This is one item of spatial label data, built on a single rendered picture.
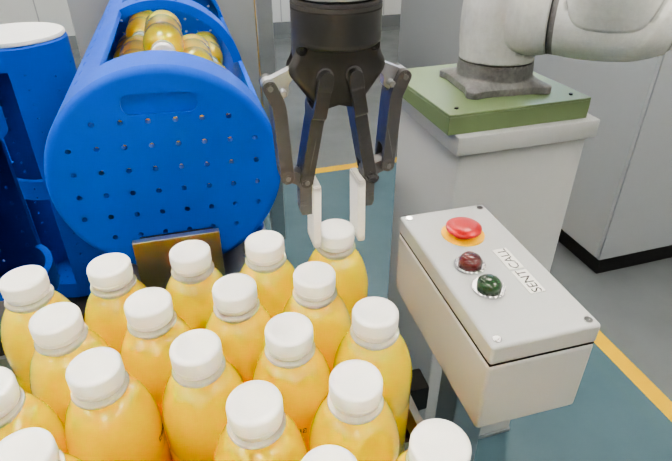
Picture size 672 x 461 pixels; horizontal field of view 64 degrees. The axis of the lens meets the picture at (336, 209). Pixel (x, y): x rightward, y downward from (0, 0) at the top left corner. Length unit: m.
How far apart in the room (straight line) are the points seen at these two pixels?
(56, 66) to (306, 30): 1.40
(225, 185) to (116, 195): 0.13
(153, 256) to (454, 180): 0.64
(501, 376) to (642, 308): 1.96
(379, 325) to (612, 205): 1.93
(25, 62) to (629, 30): 1.48
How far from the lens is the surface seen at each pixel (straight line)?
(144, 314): 0.47
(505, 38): 1.12
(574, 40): 1.10
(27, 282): 0.55
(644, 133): 2.22
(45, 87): 1.78
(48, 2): 5.91
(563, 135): 1.17
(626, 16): 1.07
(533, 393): 0.52
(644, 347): 2.24
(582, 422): 1.91
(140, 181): 0.70
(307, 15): 0.43
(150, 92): 0.66
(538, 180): 1.21
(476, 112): 1.05
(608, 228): 2.38
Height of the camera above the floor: 1.41
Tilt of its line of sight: 32 degrees down
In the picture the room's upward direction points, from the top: straight up
